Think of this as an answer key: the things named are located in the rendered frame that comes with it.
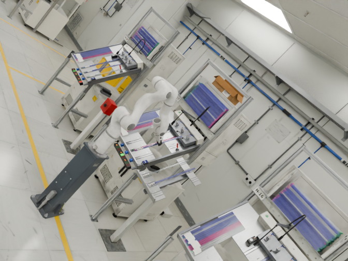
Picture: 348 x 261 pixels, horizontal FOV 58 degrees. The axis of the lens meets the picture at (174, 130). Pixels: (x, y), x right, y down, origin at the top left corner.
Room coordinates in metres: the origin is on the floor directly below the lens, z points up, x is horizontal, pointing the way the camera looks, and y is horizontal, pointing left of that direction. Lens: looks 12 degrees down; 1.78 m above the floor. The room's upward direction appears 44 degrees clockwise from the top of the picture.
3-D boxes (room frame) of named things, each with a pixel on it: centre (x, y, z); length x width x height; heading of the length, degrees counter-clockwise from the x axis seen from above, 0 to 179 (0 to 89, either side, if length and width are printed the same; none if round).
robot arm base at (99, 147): (2.46, 0.35, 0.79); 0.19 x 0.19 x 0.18
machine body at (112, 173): (3.51, -0.10, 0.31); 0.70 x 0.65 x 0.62; 52
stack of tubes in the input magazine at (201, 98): (3.38, -0.07, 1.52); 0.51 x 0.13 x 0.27; 52
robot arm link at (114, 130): (2.48, 0.38, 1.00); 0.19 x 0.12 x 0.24; 57
